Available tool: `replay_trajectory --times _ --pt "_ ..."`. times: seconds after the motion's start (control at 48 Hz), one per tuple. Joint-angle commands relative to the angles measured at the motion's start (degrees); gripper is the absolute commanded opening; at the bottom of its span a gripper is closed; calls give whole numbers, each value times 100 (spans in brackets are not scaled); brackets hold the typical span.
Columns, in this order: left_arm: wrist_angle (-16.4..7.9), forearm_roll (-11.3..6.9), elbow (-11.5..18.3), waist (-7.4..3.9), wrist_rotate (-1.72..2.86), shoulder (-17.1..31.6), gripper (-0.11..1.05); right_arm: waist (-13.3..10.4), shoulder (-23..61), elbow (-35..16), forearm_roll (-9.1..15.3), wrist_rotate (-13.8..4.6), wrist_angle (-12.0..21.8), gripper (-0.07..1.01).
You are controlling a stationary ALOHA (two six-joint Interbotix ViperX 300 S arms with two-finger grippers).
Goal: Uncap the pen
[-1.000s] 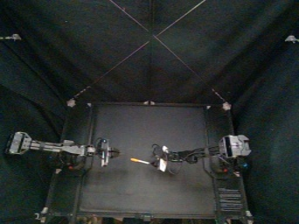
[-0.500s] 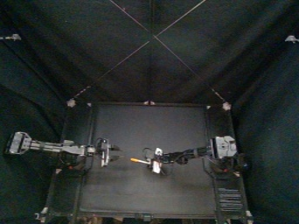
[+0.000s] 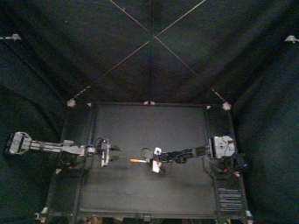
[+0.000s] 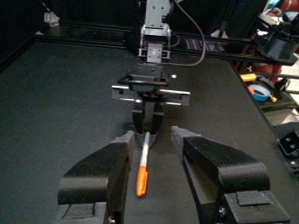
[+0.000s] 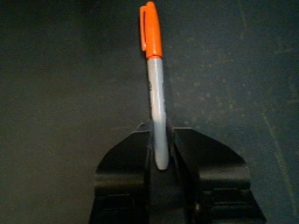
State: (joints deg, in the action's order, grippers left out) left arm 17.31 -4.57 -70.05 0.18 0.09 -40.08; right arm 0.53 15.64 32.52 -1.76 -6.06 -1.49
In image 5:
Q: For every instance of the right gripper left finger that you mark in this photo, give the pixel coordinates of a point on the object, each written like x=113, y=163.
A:
x=123, y=175

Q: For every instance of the grey marker pen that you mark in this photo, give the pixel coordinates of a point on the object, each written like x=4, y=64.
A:
x=156, y=96

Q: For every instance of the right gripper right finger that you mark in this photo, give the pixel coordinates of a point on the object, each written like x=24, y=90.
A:
x=221, y=175

